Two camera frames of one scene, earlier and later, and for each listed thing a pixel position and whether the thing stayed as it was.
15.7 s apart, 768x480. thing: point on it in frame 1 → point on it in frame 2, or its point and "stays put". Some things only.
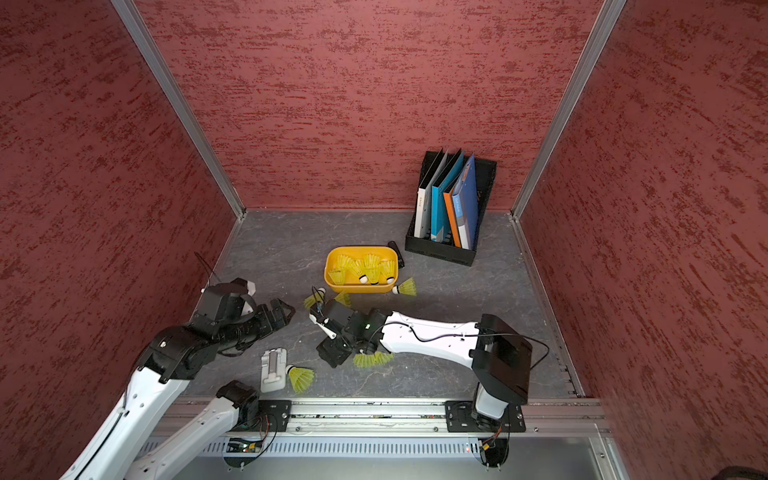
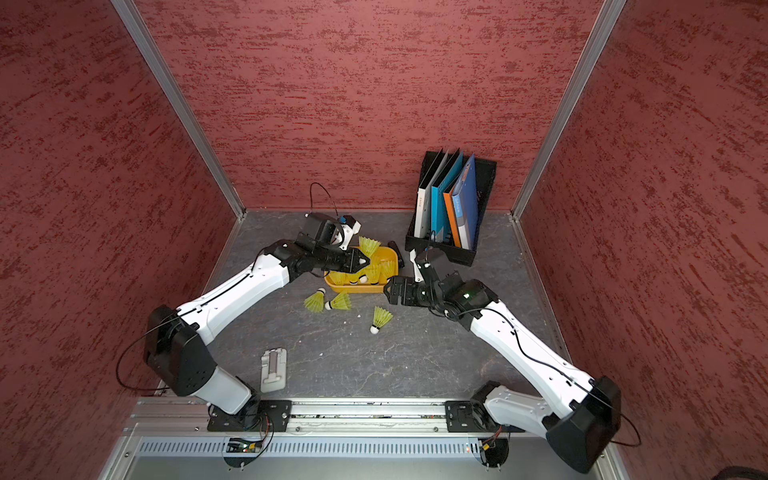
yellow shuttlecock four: [344, 298] stays put
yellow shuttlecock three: [388, 268] stays put
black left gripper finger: [282, 313] → [357, 260]
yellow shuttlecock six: [315, 298] stays put
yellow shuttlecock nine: [362, 360] → [368, 245]
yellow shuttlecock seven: [362, 269] stays put
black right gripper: [330, 350] → [409, 296]
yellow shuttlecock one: [372, 264] stays put
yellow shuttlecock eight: [338, 276] stays put
